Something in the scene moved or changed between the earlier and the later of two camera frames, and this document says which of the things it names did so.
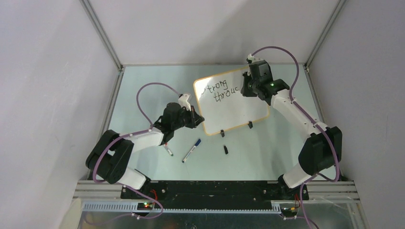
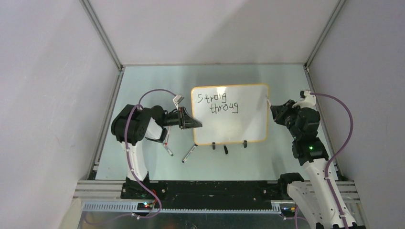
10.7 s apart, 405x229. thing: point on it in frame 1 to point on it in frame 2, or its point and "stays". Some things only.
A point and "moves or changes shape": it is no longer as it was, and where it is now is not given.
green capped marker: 167,149 stays
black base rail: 209,194 stays
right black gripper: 246,92 to 287,108
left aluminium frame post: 102,33 stays
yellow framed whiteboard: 222,105 moves or changes shape
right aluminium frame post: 334,14 stays
